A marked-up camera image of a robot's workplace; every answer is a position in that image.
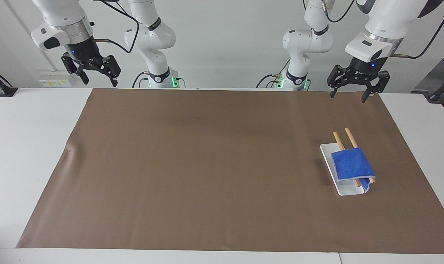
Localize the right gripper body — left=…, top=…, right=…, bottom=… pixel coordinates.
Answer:
left=65, top=37, right=106, bottom=67

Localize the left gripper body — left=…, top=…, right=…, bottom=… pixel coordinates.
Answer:
left=348, top=57, right=389, bottom=77

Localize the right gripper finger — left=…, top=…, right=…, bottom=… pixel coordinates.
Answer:
left=97, top=55, right=121, bottom=87
left=62, top=52, right=90, bottom=84

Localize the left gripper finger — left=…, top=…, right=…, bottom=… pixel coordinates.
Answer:
left=327, top=65, right=356, bottom=99
left=357, top=71, right=391, bottom=103

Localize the blue towel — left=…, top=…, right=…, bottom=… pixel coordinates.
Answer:
left=331, top=148, right=376, bottom=193

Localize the black stand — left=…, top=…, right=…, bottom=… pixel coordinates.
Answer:
left=0, top=65, right=19, bottom=98
left=424, top=73, right=444, bottom=104

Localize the white rack with wooden rods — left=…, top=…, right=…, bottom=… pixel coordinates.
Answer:
left=320, top=127, right=376, bottom=197

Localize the white wall socket box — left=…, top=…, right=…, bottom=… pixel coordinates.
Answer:
left=38, top=75, right=73, bottom=88

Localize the black cable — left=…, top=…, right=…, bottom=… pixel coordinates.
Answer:
left=132, top=71, right=150, bottom=89
left=321, top=0, right=355, bottom=23
left=392, top=0, right=444, bottom=59
left=256, top=60, right=290, bottom=88
left=93, top=0, right=140, bottom=54

